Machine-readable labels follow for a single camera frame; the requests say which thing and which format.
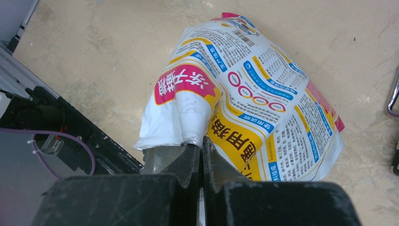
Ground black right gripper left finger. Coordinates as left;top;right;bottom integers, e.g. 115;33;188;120
32;145;200;226

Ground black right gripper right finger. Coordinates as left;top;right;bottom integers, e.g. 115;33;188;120
201;137;361;226

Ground cat food bag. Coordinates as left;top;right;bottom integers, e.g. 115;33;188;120
134;13;344;181

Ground black poker chip case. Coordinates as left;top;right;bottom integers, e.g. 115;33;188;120
386;67;399;177

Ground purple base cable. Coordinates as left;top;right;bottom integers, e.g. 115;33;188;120
0;127;96;180

